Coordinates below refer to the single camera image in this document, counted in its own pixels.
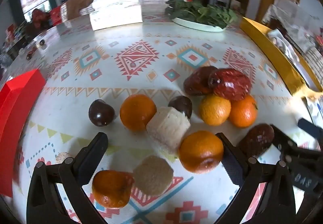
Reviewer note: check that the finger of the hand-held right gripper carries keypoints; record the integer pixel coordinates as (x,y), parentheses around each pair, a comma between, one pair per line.
(285,144)
(311,129)

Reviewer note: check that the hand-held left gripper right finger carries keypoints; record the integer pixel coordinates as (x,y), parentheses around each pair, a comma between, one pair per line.
(233,165)

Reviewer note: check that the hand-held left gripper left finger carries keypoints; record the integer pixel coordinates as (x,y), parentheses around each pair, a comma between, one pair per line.
(94,155)

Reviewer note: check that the large red jujube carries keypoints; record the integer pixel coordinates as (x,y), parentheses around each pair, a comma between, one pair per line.
(229,83)
(195,82)
(257,140)

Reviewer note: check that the orange mandarin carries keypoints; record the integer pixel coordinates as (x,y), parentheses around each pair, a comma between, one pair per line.
(215,109)
(138,112)
(244,112)
(201,151)
(112,188)

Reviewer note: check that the dark purple plum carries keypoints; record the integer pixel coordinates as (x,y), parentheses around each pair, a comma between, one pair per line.
(181,104)
(101,112)

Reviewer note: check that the yellow box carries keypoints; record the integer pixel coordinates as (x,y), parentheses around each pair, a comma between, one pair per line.
(267,44)

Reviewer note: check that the small tan fruit scrap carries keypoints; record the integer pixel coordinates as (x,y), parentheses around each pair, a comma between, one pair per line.
(63,157)

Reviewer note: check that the white lace cloth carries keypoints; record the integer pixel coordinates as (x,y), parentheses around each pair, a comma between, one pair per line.
(297,19)

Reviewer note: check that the small dark red date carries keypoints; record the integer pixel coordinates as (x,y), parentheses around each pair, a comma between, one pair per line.
(28,56)
(42,42)
(32,49)

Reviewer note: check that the white plate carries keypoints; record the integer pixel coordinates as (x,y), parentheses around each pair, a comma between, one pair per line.
(201,27)

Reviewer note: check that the white tissue box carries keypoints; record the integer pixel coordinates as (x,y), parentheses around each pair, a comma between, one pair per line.
(113,14)

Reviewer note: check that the brown chair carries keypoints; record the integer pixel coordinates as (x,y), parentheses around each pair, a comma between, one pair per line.
(78,5)

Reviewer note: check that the green leafy vegetables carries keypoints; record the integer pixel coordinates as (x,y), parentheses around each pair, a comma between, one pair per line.
(201,13)

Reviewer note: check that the bright window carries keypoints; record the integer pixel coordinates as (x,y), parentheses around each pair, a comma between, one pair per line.
(34,1)

